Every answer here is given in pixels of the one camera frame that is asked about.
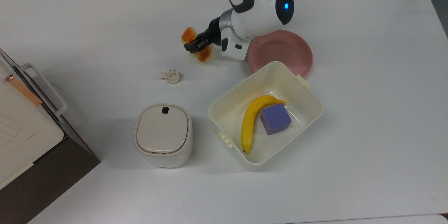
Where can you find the crumpled white paper ball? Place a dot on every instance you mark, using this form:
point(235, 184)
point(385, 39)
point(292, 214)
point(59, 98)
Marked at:
point(170, 76)

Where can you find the orange strip on box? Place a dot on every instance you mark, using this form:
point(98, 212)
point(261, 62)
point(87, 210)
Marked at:
point(24, 91)

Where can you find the purple foam cube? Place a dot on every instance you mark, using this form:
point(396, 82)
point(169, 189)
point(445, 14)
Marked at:
point(275, 119)

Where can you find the yellow banana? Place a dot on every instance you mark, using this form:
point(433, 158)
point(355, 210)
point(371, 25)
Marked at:
point(249, 122)

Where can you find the pink round plate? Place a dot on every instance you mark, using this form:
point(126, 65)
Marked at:
point(283, 50)

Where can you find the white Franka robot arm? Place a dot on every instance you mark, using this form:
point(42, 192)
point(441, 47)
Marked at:
point(259, 7)

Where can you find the cream lidded trash can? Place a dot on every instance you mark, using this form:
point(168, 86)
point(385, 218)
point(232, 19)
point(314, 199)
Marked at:
point(162, 136)

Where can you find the cream plastic storage bin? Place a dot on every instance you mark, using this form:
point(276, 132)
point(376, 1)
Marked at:
point(231, 112)

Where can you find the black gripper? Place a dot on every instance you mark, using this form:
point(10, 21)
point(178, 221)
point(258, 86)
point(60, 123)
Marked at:
point(211, 33)

